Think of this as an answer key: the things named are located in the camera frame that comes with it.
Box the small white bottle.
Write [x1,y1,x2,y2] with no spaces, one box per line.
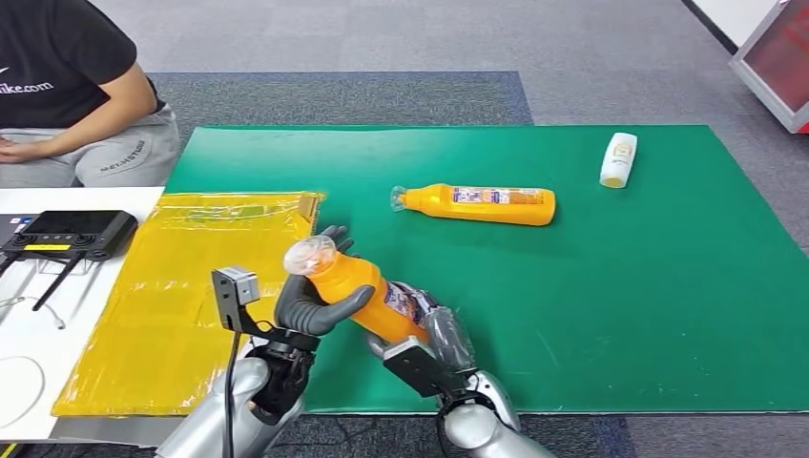
[598,132,638,190]

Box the green table mat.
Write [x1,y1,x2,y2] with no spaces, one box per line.
[165,125,809,415]

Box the person's left hand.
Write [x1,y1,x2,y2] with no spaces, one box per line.
[0,135,40,166]

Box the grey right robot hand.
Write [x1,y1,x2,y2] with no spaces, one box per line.
[366,282,478,375]

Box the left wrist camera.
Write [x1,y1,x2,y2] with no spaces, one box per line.
[211,266,280,336]

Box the red cabinet with white frame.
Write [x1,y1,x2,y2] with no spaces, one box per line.
[730,0,809,135]

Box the person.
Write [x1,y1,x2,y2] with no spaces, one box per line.
[0,0,181,189]

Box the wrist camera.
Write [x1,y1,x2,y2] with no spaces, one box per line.
[382,336,472,401]
[211,266,280,336]

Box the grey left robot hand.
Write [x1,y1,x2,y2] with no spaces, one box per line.
[275,225,376,337]

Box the black remote controller with antennas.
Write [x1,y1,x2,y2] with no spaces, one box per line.
[0,210,139,312]

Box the white cable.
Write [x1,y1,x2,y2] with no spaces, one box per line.
[0,355,48,431]
[0,295,67,331]

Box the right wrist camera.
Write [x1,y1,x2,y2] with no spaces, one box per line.
[382,336,472,401]

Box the orange bottle with clear cap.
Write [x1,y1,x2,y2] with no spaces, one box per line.
[282,235,444,345]
[389,183,557,227]

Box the grey laptop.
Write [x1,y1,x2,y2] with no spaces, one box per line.
[0,213,34,256]

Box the yellow plastic sheet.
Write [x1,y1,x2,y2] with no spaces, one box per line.
[52,191,326,419]

